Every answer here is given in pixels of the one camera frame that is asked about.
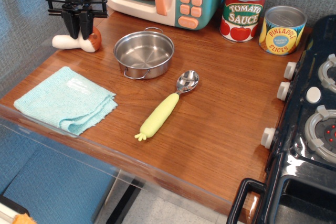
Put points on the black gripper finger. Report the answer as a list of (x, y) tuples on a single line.
[(86, 24), (72, 24)]

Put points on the white brown toy mushroom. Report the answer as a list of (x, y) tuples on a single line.
[(91, 44)]

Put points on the silver metal pot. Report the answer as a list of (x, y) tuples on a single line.
[(144, 54)]

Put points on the light blue folded cloth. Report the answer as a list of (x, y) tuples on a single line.
[(67, 101)]

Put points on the tomato sauce can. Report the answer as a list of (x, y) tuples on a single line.
[(240, 19)]

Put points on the pineapple slices can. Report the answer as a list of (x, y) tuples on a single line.
[(282, 30)]

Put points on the orange fuzzy object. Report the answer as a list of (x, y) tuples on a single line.
[(23, 219)]

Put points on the white stove knob middle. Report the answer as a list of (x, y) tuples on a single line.
[(283, 90)]

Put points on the white stove knob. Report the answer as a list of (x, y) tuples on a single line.
[(267, 137), (283, 90), (289, 70)]

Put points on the white stove knob top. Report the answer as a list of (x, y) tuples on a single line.
[(289, 70)]

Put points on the white stove knob bottom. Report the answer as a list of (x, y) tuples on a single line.
[(267, 137)]

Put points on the black toy stove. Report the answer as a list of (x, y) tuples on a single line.
[(300, 171)]

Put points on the spoon with yellow handle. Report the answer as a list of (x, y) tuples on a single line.
[(185, 83)]

